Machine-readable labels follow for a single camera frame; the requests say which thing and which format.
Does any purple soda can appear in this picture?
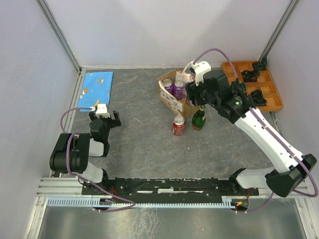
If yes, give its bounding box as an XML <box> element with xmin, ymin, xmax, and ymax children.
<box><xmin>173</xmin><ymin>80</ymin><xmax>185</xmax><ymax>100</ymax></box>
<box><xmin>162</xmin><ymin>79</ymin><xmax>173</xmax><ymax>95</ymax></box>

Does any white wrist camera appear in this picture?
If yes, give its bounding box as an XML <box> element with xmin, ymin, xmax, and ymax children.
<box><xmin>190</xmin><ymin>61</ymin><xmax>211</xmax><ymax>86</ymax></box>
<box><xmin>91</xmin><ymin>104</ymin><xmax>111</xmax><ymax>118</ymax></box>

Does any rolled green blue sock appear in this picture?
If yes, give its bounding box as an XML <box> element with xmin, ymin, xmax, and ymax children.
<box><xmin>232</xmin><ymin>78</ymin><xmax>247</xmax><ymax>94</ymax></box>

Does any rolled dark sock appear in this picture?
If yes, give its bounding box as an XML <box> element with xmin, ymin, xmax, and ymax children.
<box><xmin>241</xmin><ymin>70</ymin><xmax>260</xmax><ymax>83</ymax></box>

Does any red cola can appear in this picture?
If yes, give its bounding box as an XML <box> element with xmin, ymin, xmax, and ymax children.
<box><xmin>172</xmin><ymin>116</ymin><xmax>186</xmax><ymax>136</ymax></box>

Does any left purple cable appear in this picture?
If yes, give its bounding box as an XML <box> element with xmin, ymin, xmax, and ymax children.
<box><xmin>61</xmin><ymin>107</ymin><xmax>136</xmax><ymax>213</ymax></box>

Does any rolled black sock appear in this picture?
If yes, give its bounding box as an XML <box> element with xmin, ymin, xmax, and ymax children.
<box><xmin>250</xmin><ymin>90</ymin><xmax>267</xmax><ymax>106</ymax></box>

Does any rolled sock in corner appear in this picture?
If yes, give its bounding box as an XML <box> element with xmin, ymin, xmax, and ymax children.
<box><xmin>252</xmin><ymin>56</ymin><xmax>268</xmax><ymax>71</ymax></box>

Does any orange divided tray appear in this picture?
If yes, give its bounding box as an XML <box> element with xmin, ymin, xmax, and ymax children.
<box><xmin>232</xmin><ymin>61</ymin><xmax>284</xmax><ymax>112</ymax></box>

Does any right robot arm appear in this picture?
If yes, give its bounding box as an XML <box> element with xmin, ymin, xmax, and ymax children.
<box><xmin>185</xmin><ymin>68</ymin><xmax>319</xmax><ymax>198</ymax></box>

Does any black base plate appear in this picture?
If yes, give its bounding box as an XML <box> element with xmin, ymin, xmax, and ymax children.
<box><xmin>81</xmin><ymin>177</ymin><xmax>260</xmax><ymax>203</ymax></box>

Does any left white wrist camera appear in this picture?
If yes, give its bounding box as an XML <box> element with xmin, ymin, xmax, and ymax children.
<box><xmin>91</xmin><ymin>104</ymin><xmax>111</xmax><ymax>118</ymax></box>

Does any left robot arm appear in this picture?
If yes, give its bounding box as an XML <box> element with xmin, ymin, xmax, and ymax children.
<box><xmin>49</xmin><ymin>111</ymin><xmax>122</xmax><ymax>194</ymax></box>

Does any purple cable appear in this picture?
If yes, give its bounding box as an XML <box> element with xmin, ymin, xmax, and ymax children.
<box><xmin>61</xmin><ymin>107</ymin><xmax>136</xmax><ymax>213</ymax></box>
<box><xmin>193</xmin><ymin>48</ymin><xmax>319</xmax><ymax>214</ymax></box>

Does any blue patterned cloth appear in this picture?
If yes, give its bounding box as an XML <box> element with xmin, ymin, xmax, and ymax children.
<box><xmin>77</xmin><ymin>71</ymin><xmax>113</xmax><ymax>112</ymax></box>

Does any aluminium frame rail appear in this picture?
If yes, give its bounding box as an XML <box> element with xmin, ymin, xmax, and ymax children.
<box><xmin>36</xmin><ymin>177</ymin><xmax>309</xmax><ymax>199</ymax></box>

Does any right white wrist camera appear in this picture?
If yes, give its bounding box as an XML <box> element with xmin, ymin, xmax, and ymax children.
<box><xmin>190</xmin><ymin>61</ymin><xmax>211</xmax><ymax>86</ymax></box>

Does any green glass bottle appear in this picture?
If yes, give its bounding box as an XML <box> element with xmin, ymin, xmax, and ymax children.
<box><xmin>192</xmin><ymin>106</ymin><xmax>206</xmax><ymax>130</ymax></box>

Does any blue slotted cable duct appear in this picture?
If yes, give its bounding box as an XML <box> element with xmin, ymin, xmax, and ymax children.
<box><xmin>47</xmin><ymin>197</ymin><xmax>235</xmax><ymax>209</ymax></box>

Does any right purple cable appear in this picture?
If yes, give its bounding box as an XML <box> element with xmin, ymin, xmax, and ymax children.
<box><xmin>193</xmin><ymin>48</ymin><xmax>319</xmax><ymax>214</ymax></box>

